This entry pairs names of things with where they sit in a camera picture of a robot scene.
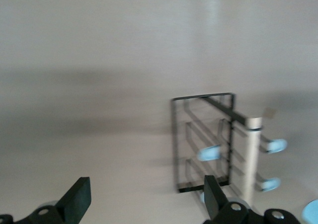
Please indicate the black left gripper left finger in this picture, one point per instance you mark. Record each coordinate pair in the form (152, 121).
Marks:
(74, 204)

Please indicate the light blue plastic cup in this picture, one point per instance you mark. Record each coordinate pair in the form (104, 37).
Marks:
(311, 214)

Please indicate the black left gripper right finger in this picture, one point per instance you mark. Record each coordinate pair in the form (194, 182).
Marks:
(216, 204)

